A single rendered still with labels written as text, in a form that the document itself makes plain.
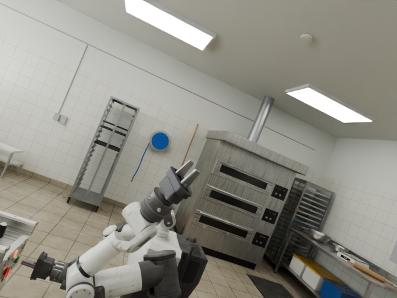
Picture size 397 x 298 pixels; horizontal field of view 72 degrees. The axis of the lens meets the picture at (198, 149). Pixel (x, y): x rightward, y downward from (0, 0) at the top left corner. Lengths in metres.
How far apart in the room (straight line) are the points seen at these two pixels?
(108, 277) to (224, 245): 3.96
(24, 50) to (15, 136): 1.48
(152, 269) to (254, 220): 3.99
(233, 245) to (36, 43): 4.80
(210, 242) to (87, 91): 3.38
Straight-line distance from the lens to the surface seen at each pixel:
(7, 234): 1.55
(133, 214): 0.90
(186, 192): 0.80
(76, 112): 5.38
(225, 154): 4.49
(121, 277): 1.00
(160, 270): 1.02
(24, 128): 5.61
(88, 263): 0.94
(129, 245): 0.90
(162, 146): 5.15
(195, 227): 4.63
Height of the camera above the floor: 1.50
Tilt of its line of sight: 1 degrees up
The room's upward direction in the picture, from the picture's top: 22 degrees clockwise
